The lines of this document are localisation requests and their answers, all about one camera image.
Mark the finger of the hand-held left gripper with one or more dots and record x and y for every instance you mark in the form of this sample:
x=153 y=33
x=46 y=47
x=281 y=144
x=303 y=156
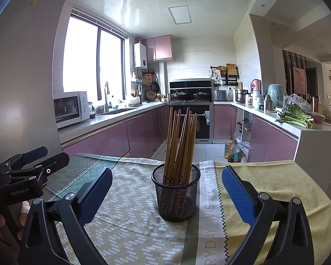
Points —
x=56 y=162
x=34 y=154

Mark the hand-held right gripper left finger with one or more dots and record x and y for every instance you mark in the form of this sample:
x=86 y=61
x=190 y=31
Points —
x=96 y=193

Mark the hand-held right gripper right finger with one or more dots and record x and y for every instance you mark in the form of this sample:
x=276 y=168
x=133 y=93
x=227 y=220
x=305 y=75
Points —
x=237 y=196

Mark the black mesh utensil holder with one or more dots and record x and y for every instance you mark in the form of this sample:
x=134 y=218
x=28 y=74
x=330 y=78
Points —
x=176 y=204

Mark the bundle of bamboo chopsticks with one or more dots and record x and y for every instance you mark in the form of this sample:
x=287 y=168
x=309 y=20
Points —
x=182 y=157

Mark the person's left hand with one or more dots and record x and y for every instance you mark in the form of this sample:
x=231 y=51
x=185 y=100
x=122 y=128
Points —
x=24 y=207

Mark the cooking oil bottle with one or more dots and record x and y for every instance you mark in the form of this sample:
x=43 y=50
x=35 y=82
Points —
x=231 y=150

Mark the patchwork patterned tablecloth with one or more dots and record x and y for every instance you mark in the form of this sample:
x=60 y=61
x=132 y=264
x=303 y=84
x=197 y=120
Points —
x=132 y=226

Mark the purple kitchen base cabinets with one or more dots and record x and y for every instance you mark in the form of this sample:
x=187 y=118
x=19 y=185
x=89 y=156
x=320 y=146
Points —
x=113 y=135
x=264 y=140

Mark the white microwave oven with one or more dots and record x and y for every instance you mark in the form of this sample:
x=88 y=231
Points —
x=82 y=105

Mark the black built-in oven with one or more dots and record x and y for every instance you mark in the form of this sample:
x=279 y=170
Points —
x=204 y=127

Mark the grey refrigerator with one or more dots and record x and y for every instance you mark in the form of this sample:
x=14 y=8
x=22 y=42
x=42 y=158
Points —
x=24 y=74

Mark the kitchen faucet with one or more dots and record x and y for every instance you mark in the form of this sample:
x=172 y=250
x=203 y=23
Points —
x=107 y=99

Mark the steel thermos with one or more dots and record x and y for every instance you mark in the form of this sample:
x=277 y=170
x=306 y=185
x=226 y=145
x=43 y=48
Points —
x=267 y=104

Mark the green leafy vegetables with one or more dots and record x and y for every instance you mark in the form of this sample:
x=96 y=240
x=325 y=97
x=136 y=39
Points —
x=295 y=117

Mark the white ceramic pot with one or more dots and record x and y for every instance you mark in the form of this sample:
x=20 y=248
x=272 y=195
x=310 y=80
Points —
x=134 y=102

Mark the steel stockpot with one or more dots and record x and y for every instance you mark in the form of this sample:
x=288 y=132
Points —
x=240 y=96

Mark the lidded cooking pot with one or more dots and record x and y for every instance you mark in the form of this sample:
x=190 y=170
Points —
x=201 y=95
x=179 y=95

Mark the kitchen window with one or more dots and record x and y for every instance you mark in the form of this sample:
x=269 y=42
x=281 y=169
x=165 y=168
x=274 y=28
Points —
x=80 y=58

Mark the green air fryer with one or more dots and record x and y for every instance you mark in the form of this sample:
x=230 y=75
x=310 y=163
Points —
x=277 y=95

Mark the woven basket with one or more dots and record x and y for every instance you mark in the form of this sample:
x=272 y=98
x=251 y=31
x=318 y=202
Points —
x=151 y=96

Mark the pink kettle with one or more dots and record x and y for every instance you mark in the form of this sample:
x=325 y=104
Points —
x=256 y=85

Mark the clear plastic bag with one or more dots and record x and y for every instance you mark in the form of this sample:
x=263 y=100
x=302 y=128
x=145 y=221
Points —
x=298 y=100

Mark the copper tumbler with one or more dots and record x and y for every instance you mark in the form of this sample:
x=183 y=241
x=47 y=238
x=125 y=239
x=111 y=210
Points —
x=314 y=105

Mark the black integrated stove hood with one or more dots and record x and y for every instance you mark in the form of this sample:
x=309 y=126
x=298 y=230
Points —
x=190 y=84

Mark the hanging frying pan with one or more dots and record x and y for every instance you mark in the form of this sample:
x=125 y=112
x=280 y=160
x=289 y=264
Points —
x=155 y=87

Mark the framed painting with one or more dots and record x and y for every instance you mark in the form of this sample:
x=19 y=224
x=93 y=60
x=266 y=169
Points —
x=299 y=81

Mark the white water heater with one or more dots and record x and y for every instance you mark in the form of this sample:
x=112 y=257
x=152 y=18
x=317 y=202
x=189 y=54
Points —
x=140 y=56

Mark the ceiling light panel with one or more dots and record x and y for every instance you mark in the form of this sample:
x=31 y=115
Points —
x=180 y=14

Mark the black wall storage rack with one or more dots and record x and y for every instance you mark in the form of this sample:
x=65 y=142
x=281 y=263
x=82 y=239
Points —
x=230 y=73

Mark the pink wall cabinet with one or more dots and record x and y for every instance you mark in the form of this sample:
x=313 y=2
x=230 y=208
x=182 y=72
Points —
x=161 y=47

